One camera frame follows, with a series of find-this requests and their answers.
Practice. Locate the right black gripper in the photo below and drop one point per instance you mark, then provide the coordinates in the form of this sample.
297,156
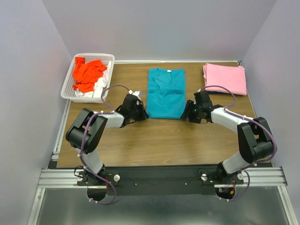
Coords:
190,105

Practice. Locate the aluminium frame rail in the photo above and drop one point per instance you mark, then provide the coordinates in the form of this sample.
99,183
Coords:
270,194

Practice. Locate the white t shirt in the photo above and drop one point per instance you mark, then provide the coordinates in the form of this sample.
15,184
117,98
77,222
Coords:
90,78

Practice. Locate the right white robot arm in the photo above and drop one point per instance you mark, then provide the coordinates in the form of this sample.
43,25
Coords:
255,140

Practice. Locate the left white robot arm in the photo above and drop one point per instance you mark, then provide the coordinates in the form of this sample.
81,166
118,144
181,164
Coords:
85,133

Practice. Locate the white plastic laundry basket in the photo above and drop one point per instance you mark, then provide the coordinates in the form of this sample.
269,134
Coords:
68,91

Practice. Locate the folded pink t shirt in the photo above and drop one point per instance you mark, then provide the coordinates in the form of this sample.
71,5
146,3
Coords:
232,78

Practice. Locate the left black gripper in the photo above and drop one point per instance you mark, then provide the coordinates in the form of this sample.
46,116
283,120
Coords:
144,115

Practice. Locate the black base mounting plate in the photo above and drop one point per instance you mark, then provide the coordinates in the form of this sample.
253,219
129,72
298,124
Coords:
158,180

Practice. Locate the orange t shirt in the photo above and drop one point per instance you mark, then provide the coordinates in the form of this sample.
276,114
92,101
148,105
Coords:
87,74

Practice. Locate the folded dark navy shirt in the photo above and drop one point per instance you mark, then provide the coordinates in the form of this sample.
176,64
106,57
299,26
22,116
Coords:
218,93

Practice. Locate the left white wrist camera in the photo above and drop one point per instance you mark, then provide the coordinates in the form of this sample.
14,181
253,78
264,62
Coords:
137,93

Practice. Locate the teal polo shirt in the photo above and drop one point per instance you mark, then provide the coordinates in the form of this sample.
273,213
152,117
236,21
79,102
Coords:
166,93

